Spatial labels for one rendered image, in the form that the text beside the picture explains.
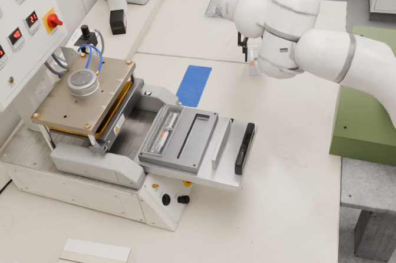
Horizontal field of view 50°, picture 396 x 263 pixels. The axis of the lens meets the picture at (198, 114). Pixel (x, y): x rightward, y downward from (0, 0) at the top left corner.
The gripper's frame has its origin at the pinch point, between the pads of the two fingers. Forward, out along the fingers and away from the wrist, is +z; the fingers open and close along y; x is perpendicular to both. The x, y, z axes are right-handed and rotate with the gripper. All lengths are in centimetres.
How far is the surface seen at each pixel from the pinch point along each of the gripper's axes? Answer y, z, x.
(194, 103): -23.1, 8.2, -18.0
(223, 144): -11, -15, -56
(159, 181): -30, -5, -61
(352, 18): 80, 85, 137
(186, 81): -26.7, 8.4, -5.8
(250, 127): -4, -18, -53
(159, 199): -30, -3, -65
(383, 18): 99, 83, 132
